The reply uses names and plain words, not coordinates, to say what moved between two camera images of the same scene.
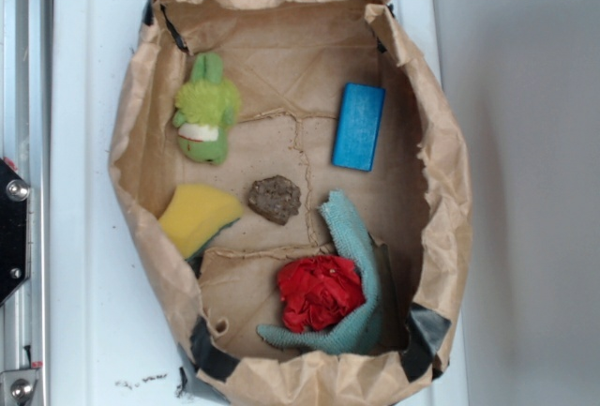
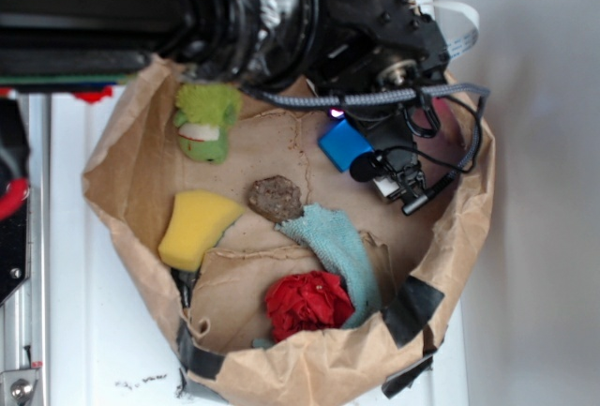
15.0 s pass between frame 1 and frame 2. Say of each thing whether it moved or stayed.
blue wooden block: moved
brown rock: stayed
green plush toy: stayed
